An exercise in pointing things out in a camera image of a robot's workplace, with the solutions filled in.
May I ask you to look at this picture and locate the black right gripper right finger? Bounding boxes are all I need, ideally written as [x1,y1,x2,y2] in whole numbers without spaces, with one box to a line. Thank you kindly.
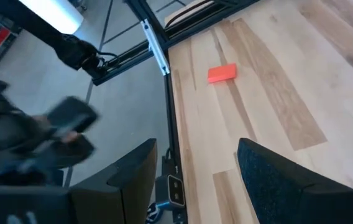
[236,138,353,224]

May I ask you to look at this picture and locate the black handheld device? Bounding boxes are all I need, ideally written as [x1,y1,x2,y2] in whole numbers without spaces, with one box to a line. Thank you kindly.
[46,96,100,138]

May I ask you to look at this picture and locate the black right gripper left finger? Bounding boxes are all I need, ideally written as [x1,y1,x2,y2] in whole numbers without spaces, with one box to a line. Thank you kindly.
[0,138,159,224]

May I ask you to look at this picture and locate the person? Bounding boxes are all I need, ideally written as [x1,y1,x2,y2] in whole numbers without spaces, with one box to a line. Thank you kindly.
[0,40,99,188]

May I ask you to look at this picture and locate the black sleeved cable bundle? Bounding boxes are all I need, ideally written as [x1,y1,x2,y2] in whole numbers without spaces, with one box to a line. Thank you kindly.
[0,0,119,86]

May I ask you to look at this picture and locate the red rectangular wooden block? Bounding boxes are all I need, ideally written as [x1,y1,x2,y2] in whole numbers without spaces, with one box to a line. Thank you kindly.
[207,63,238,85]

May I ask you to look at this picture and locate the silver frame bracket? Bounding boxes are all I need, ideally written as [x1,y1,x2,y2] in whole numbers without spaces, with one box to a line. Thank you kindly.
[140,18,172,77]

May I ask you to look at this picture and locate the black table-level camera box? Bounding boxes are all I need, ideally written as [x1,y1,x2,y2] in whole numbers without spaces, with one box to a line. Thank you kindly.
[155,174,186,210]

